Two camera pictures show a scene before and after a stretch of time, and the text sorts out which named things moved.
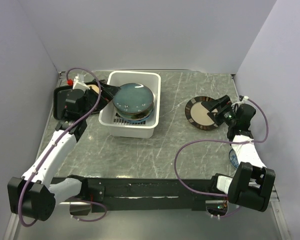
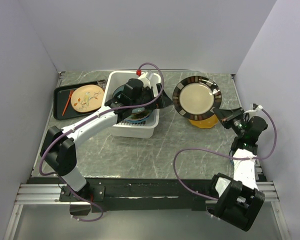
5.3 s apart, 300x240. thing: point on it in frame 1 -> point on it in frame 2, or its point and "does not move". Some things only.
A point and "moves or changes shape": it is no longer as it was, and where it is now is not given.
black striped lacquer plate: (197, 115) moves or changes shape
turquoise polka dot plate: (134, 121) does not move
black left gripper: (107, 94) -> (164, 101)
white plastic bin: (119, 128) does not move
